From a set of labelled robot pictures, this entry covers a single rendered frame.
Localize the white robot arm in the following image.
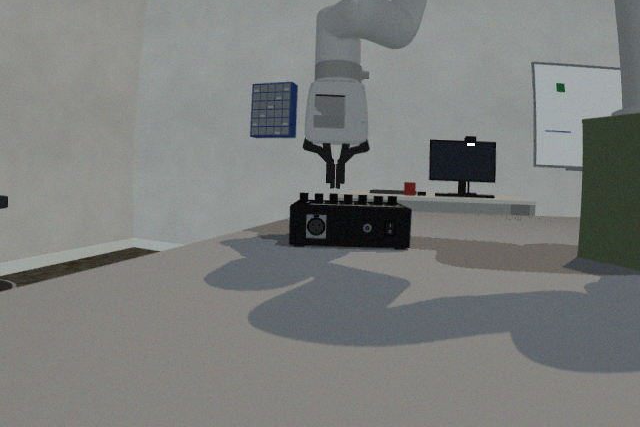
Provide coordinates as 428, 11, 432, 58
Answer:
314, 0, 640, 129

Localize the black lighting desk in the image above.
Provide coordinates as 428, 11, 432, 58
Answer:
289, 192, 412, 250

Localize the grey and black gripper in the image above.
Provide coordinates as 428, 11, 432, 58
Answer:
303, 77, 369, 189

